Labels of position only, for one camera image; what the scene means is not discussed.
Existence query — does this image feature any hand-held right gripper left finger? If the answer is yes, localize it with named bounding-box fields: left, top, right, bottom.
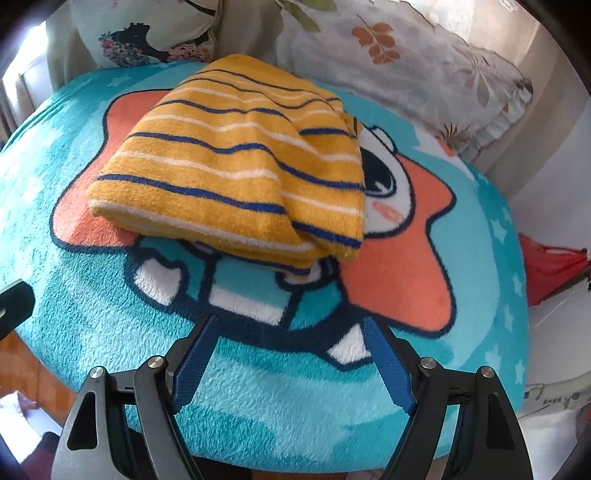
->
left=51, top=315, right=221, bottom=480

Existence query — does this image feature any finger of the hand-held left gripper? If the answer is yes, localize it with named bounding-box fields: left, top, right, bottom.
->
left=0, top=281, right=36, bottom=340

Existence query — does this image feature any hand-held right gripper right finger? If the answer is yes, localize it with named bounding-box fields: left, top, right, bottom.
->
left=365, top=316, right=536, bottom=480

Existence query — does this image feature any yellow striped knit sweater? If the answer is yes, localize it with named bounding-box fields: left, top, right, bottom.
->
left=87, top=54, right=366, bottom=277

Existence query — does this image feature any teal printed fleece blanket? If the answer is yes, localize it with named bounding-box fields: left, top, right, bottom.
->
left=0, top=62, right=529, bottom=472

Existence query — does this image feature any white floral bedsheet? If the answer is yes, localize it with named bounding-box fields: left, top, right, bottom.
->
left=519, top=295, right=591, bottom=444

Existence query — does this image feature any red cloth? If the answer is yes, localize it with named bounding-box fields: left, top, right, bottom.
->
left=517, top=233, right=589, bottom=306

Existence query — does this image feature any white leaf print pillow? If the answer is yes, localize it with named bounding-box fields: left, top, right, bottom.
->
left=274, top=0, right=534, bottom=162

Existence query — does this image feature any bird print pillow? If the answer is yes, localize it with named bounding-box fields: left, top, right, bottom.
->
left=71, top=0, right=222, bottom=70

